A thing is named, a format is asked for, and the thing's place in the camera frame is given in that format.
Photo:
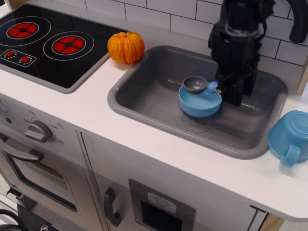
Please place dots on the light blue plastic cup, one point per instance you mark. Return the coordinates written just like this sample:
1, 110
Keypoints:
288, 139

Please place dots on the grey oven door handle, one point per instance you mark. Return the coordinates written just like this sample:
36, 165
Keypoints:
30, 156

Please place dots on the black toy stove top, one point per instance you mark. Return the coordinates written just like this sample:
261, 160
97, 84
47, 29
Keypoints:
53, 49

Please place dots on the grey plastic sink basin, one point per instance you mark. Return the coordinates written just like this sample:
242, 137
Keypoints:
149, 93

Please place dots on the orange toy pumpkin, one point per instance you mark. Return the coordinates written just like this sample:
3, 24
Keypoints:
126, 47

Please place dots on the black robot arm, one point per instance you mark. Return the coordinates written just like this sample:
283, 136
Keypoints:
246, 16

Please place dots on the grey dispenser panel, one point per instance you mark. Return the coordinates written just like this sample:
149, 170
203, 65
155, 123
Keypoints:
159, 212

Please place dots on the grey oven dial knob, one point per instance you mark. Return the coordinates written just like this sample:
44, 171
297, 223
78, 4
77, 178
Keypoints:
38, 131

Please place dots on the grey spoon with blue handle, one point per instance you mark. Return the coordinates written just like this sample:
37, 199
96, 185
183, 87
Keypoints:
197, 84

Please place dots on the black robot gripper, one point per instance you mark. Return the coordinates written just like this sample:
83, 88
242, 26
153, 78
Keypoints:
237, 57

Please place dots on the grey cabinet door handle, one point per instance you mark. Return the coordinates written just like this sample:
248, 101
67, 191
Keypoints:
112, 217

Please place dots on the light blue plastic bowl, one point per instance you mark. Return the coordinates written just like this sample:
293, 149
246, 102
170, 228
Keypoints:
203, 104

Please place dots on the toy oven door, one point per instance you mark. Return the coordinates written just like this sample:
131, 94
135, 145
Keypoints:
57, 183

